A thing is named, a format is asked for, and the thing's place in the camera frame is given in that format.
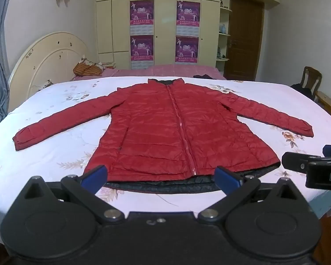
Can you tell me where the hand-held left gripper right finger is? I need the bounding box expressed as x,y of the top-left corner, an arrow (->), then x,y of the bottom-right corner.
198,166 -> 304,225

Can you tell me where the dark garment on chair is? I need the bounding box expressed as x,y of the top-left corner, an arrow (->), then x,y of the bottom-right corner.
290,83 -> 314,100

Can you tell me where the red down jacket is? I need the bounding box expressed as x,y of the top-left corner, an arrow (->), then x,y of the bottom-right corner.
13,78 -> 314,194

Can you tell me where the cream wardrobe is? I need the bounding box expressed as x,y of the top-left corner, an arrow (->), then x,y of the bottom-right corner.
95,0 -> 282,71

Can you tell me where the wooden chair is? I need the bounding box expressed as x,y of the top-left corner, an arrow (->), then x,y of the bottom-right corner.
291,66 -> 323,101

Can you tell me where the cream bed headboard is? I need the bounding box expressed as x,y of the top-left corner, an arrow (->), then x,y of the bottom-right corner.
8,31 -> 100,114

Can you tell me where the wooden furniture piece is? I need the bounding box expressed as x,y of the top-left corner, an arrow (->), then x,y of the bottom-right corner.
316,91 -> 331,117

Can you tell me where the pink blanket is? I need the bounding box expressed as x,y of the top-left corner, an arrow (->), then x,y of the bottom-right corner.
71,64 -> 227,81

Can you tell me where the purple wall poster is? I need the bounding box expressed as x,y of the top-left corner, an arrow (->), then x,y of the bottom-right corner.
175,36 -> 199,64
176,0 -> 201,35
130,0 -> 154,35
130,35 -> 154,70

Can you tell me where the white floral bed sheet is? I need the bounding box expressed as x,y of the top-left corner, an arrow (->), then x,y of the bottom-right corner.
0,76 -> 331,245

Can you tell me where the brown wooden door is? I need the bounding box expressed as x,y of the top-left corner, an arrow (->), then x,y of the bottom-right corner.
223,0 -> 265,82

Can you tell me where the corner shelf unit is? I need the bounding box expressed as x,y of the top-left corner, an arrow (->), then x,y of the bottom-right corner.
216,0 -> 233,76

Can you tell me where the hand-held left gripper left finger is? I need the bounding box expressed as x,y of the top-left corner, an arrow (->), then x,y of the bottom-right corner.
18,165 -> 125,225

